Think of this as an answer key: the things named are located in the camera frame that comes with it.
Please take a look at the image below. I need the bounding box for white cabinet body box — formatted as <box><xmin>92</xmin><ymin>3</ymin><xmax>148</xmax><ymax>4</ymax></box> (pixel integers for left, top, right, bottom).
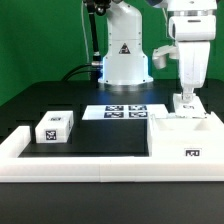
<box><xmin>147</xmin><ymin>112</ymin><xmax>224</xmax><ymax>159</ymax></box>

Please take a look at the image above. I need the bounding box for white cabinet door panel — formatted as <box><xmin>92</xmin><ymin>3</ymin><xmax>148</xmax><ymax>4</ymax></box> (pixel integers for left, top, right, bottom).
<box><xmin>173</xmin><ymin>93</ymin><xmax>206</xmax><ymax>118</ymax></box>

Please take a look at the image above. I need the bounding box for white base marker sheet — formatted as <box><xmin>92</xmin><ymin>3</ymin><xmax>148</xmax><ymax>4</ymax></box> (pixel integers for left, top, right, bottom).
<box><xmin>82</xmin><ymin>104</ymin><xmax>168</xmax><ymax>120</ymax></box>

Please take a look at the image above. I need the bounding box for white cabinet top block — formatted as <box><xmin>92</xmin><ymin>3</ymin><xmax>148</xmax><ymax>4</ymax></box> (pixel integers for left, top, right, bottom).
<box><xmin>35</xmin><ymin>111</ymin><xmax>74</xmax><ymax>143</ymax></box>

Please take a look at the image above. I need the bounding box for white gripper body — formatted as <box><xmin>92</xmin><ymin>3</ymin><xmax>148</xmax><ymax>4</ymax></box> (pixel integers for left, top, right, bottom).
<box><xmin>168</xmin><ymin>15</ymin><xmax>216</xmax><ymax>94</ymax></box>

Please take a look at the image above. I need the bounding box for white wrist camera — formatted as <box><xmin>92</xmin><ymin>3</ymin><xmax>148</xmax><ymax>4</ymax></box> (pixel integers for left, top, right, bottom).
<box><xmin>152</xmin><ymin>45</ymin><xmax>179</xmax><ymax>69</ymax></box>

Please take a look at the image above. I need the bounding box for black cable bundle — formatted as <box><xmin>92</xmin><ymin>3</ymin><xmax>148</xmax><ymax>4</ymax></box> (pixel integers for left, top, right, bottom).
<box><xmin>60</xmin><ymin>0</ymin><xmax>104</xmax><ymax>82</ymax></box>

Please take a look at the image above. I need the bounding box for white U-shaped workspace fence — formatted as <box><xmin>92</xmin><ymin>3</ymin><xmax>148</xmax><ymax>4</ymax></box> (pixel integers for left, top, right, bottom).
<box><xmin>0</xmin><ymin>126</ymin><xmax>224</xmax><ymax>182</ymax></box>

